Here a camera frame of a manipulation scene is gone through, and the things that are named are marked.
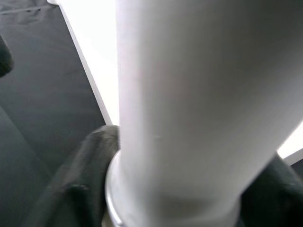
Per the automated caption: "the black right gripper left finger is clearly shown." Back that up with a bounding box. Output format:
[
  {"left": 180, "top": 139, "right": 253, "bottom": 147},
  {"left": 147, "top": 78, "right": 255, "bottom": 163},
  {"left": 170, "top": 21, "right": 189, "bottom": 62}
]
[{"left": 23, "top": 124, "right": 122, "bottom": 227}]

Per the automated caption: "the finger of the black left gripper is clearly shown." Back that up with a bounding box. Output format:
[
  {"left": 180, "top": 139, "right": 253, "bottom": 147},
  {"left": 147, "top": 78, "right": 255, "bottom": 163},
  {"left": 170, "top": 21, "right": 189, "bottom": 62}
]
[{"left": 0, "top": 35, "right": 14, "bottom": 78}]

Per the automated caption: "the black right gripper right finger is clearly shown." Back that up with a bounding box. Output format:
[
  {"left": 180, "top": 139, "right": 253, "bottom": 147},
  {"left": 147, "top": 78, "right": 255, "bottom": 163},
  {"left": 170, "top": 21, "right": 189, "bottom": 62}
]
[{"left": 236, "top": 153, "right": 303, "bottom": 227}]

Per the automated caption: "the white plastic children table top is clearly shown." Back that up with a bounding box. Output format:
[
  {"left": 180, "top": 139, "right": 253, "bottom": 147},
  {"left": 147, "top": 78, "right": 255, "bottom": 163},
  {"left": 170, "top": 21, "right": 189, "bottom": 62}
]
[{"left": 47, "top": 0, "right": 303, "bottom": 166}]

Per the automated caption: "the white plastic table leg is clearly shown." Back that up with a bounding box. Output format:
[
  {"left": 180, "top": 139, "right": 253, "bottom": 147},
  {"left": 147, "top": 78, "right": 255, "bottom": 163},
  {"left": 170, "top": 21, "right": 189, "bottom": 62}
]
[{"left": 104, "top": 0, "right": 303, "bottom": 227}]

